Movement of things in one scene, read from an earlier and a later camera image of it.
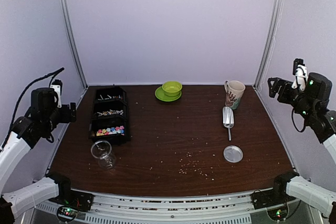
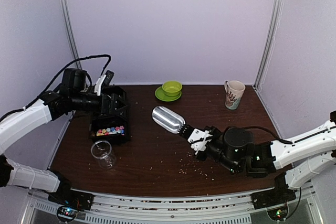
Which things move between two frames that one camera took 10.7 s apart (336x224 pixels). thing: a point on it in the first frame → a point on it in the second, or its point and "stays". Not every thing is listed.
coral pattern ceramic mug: (234, 89) stays
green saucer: (160, 94) stays
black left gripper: (65, 118) → (110, 109)
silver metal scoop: (228, 119) → (168, 119)
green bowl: (172, 88) stays
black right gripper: (277, 82) → (213, 130)
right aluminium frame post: (274, 29) stays
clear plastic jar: (101, 149) stays
